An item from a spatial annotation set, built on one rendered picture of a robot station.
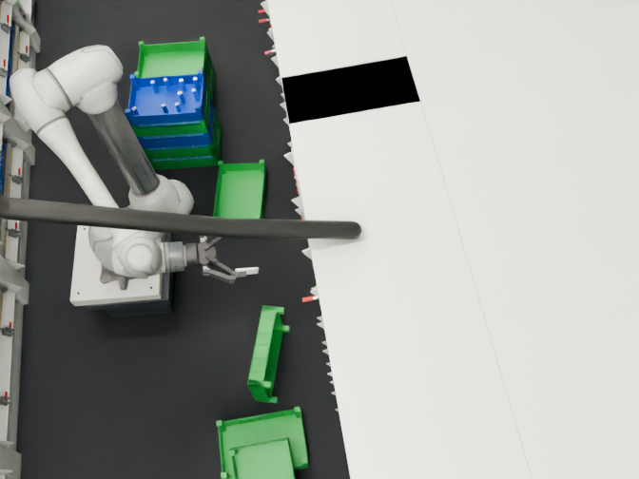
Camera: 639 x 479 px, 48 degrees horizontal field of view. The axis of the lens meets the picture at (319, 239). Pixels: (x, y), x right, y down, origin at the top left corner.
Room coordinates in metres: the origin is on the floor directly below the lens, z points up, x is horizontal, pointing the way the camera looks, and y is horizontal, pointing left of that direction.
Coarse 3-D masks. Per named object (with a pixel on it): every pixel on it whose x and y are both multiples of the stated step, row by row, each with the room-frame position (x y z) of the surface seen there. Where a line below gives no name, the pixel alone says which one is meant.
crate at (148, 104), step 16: (144, 80) 2.11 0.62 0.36; (160, 80) 2.10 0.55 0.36; (176, 80) 2.09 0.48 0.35; (192, 80) 2.08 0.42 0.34; (144, 96) 2.06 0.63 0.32; (160, 96) 2.04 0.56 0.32; (176, 96) 2.03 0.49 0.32; (192, 96) 2.02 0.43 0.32; (128, 112) 1.92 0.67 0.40; (144, 112) 1.97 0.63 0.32; (160, 112) 1.96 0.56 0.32; (176, 112) 1.94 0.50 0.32; (192, 112) 1.89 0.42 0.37
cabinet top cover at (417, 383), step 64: (320, 0) 0.92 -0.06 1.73; (384, 0) 0.90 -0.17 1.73; (320, 64) 0.78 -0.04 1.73; (320, 128) 0.66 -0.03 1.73; (384, 128) 0.64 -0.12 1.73; (320, 192) 0.55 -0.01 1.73; (384, 192) 0.53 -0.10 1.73; (320, 256) 0.45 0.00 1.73; (384, 256) 0.43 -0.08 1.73; (448, 256) 0.42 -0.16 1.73; (384, 320) 0.34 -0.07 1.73; (448, 320) 0.33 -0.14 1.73; (384, 384) 0.26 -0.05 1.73; (448, 384) 0.25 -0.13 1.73; (384, 448) 0.18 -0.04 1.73; (448, 448) 0.17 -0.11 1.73; (512, 448) 0.16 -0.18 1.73
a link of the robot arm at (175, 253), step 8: (168, 248) 1.07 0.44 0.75; (176, 248) 1.07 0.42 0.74; (184, 248) 1.07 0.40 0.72; (168, 256) 1.04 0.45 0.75; (176, 256) 1.04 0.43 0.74; (184, 256) 1.05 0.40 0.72; (168, 264) 1.02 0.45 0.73; (176, 264) 1.02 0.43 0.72; (184, 264) 1.03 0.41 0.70; (168, 272) 1.02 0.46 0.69
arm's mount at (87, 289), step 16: (80, 240) 1.45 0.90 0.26; (160, 240) 1.40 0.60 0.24; (80, 256) 1.38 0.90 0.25; (80, 272) 1.31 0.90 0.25; (96, 272) 1.31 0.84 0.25; (80, 288) 1.25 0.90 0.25; (96, 288) 1.24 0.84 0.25; (112, 288) 1.23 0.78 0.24; (128, 288) 1.22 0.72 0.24; (144, 288) 1.21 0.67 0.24; (160, 288) 1.21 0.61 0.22; (80, 304) 1.20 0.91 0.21
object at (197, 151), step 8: (216, 120) 2.05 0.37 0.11; (216, 128) 2.01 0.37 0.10; (216, 136) 1.97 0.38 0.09; (208, 144) 1.88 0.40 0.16; (216, 144) 1.93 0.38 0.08; (152, 152) 1.91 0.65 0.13; (160, 152) 1.91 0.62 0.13; (168, 152) 1.91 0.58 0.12; (176, 152) 1.90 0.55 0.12; (184, 152) 1.90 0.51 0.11; (192, 152) 1.89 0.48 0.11; (200, 152) 1.89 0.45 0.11; (208, 152) 1.89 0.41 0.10
